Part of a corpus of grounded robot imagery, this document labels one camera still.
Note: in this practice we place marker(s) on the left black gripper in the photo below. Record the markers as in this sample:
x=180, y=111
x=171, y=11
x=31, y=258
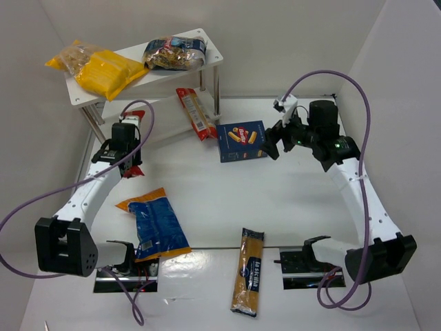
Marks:
x=131, y=165

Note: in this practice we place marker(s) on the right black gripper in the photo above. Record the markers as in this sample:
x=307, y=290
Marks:
x=282, y=131

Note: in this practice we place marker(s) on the red spaghetti pack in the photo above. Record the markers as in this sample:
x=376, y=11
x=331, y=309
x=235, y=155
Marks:
x=135, y=170
x=201, y=122

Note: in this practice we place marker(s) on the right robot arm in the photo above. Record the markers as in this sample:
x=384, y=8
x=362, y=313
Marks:
x=382, y=250

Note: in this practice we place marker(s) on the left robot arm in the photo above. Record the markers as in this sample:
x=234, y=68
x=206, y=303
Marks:
x=64, y=243

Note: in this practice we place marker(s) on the blue Barilla pasta box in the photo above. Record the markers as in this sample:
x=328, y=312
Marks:
x=241, y=141

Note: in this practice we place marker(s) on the red spaghetti pack on shelf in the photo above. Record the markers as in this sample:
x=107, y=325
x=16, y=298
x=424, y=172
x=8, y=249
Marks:
x=201, y=122

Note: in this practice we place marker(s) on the white two-tier shelf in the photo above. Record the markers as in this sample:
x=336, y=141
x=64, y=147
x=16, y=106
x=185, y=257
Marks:
x=159, y=88

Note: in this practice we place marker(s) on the yellow pasta bag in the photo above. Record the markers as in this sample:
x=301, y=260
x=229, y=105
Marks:
x=97, y=70

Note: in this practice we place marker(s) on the blue orange pasta bag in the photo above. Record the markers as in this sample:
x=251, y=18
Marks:
x=158, y=229

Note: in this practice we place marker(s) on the dark blue fusilli bag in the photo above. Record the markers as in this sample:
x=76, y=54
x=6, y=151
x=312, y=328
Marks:
x=175, y=53

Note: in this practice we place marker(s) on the La Sicilia spaghetti pack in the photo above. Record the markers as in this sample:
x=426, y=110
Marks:
x=247, y=284

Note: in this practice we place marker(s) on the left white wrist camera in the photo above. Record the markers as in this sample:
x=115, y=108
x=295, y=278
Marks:
x=132, y=117

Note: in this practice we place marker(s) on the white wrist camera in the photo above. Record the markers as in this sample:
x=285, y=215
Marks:
x=287, y=107
x=132, y=117

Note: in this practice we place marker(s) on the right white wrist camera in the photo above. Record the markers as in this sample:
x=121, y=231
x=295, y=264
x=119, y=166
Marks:
x=287, y=107

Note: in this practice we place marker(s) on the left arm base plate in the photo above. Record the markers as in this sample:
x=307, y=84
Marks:
x=143, y=275

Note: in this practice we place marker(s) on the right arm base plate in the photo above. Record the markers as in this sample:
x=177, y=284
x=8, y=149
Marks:
x=297, y=272

